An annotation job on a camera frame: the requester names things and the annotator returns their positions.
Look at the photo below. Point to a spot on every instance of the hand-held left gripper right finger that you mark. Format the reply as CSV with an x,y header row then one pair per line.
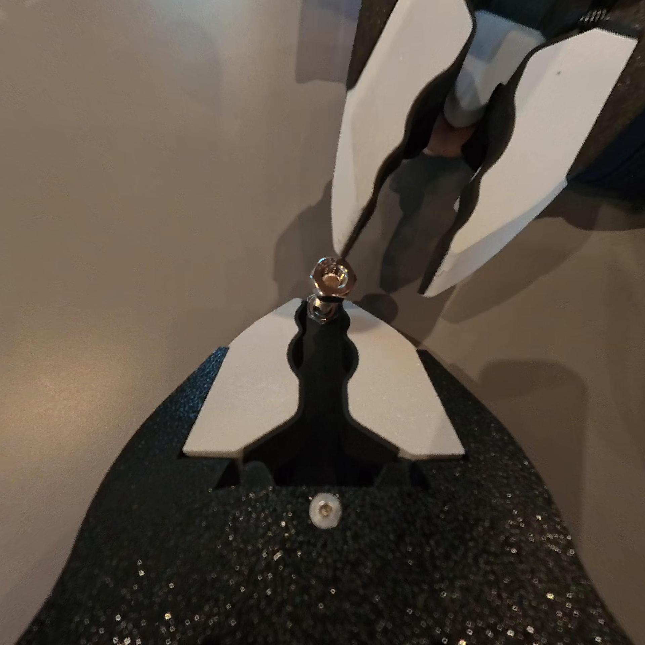
x,y
403,403

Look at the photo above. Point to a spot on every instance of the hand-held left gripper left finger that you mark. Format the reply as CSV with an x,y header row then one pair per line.
x,y
242,403

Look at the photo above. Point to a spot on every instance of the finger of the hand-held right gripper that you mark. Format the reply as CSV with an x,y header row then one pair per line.
x,y
388,101
549,126

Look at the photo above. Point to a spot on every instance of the silver hex bolt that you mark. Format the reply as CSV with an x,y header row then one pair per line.
x,y
326,305

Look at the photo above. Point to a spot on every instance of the person's right hand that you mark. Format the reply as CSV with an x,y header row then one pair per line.
x,y
448,138

